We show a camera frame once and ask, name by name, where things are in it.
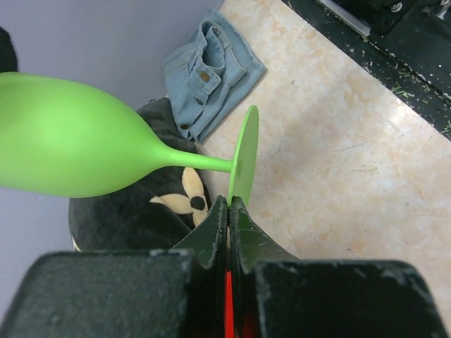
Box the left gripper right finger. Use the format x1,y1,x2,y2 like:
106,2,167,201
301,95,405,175
229,196,296,337

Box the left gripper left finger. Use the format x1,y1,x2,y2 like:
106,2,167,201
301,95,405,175
171,196,228,337

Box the green wine glass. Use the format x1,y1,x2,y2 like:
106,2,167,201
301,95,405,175
1,72,259,204

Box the folded denim cloth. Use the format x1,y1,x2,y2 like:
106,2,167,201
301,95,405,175
163,8,266,143

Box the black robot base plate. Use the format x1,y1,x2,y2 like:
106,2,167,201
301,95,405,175
286,1,450,138

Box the black floral pillow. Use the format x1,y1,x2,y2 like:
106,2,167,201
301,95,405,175
0,26,212,253

